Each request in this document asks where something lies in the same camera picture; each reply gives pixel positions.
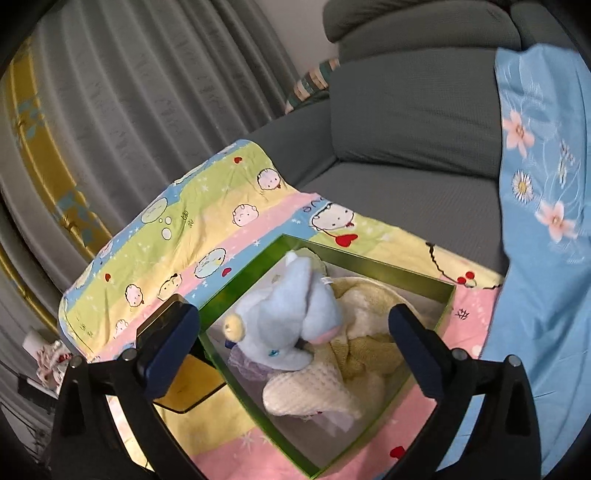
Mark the cartoon printed bedsheet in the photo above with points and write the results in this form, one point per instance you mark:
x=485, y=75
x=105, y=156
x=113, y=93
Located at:
x=207, y=207

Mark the blue plush toy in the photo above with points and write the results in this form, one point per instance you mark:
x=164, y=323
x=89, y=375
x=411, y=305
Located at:
x=295, y=300

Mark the yellow patterned curtain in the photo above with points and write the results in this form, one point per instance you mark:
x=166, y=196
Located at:
x=41, y=138

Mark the green box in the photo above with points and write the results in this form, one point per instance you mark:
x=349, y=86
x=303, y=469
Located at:
x=240, y=286

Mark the purple mesh scrunchie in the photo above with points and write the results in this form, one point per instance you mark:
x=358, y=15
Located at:
x=249, y=367

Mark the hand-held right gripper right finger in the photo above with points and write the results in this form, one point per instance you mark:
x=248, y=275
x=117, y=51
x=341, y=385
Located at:
x=415, y=350

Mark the grey sofa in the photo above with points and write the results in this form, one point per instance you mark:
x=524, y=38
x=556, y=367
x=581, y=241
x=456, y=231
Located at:
x=406, y=115

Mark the grey curtain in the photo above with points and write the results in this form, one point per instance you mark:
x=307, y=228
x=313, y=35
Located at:
x=138, y=92

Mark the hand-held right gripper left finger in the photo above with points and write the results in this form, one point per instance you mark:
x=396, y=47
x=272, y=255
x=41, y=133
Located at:
x=173, y=350

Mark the cream waffle towel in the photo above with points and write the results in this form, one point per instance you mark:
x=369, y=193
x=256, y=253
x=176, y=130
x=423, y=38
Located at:
x=300, y=387

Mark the pile of clothes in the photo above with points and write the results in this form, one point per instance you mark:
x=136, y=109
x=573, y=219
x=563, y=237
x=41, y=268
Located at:
x=51, y=364

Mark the blue floral cloth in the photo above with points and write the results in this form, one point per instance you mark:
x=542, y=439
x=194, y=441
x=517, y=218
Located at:
x=531, y=277

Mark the striped cushion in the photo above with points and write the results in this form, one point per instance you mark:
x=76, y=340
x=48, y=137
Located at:
x=309, y=87

